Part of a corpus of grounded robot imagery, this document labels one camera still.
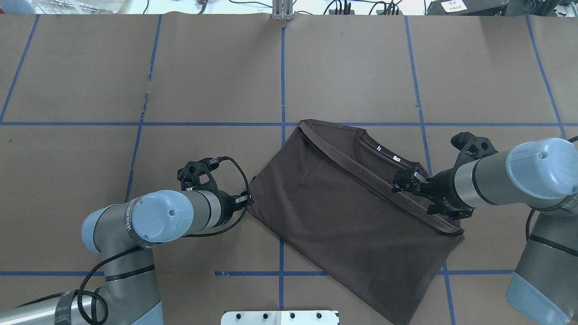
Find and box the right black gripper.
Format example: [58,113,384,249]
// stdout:
[392,168,474,220]

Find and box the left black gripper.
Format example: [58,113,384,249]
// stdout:
[219,191,254,223]

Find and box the brown t-shirt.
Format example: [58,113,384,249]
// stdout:
[248,119,464,325]

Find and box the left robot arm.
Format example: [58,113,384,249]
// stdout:
[1,190,254,325]

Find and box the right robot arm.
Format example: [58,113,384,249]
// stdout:
[392,132,578,325]

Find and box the black box with label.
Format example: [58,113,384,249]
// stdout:
[426,0,508,16]

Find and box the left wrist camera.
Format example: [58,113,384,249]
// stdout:
[176,157,219,195]

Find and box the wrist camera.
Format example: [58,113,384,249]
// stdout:
[451,132,498,168]
[176,157,219,195]

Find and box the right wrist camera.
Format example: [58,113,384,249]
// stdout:
[451,132,498,168]

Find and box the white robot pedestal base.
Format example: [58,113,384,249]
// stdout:
[220,309,340,325]

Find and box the aluminium frame post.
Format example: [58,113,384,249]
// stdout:
[272,0,295,21]

